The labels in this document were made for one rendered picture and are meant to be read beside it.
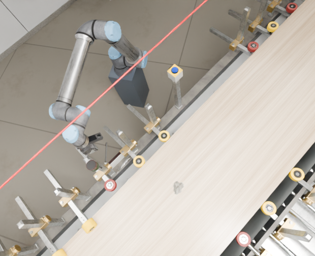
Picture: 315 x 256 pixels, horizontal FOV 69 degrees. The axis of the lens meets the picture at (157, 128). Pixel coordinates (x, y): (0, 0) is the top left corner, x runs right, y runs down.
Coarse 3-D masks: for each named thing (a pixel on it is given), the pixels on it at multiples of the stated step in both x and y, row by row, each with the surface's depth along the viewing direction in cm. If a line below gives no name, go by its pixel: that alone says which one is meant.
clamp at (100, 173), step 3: (105, 165) 164; (108, 165) 164; (108, 168) 163; (111, 168) 165; (99, 171) 163; (105, 171) 163; (108, 171) 165; (96, 174) 163; (99, 174) 162; (102, 174) 162; (105, 174) 164; (99, 177) 162; (99, 180) 163
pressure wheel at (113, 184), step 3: (108, 180) 156; (111, 180) 156; (105, 183) 156; (108, 183) 156; (111, 183) 156; (114, 183) 155; (105, 186) 155; (108, 186) 155; (111, 186) 155; (114, 186) 154; (108, 189) 154; (111, 189) 154; (114, 189) 156
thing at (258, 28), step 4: (228, 12) 205; (232, 12) 203; (236, 16) 202; (240, 16) 200; (240, 20) 202; (248, 20) 197; (248, 24) 198; (256, 28) 195; (260, 28) 193; (264, 28) 192; (260, 32) 195; (264, 32) 192; (268, 32) 191; (268, 36) 192
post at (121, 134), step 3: (117, 132) 142; (120, 132) 142; (120, 135) 143; (123, 135) 146; (123, 138) 149; (126, 138) 152; (126, 141) 155; (129, 141) 159; (129, 144) 162; (132, 144) 166; (135, 147) 175; (132, 150) 178; (135, 150) 179
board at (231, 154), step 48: (288, 48) 174; (240, 96) 166; (288, 96) 161; (192, 144) 158; (240, 144) 153; (288, 144) 149; (144, 192) 151; (192, 192) 147; (240, 192) 143; (96, 240) 145; (144, 240) 141; (192, 240) 137
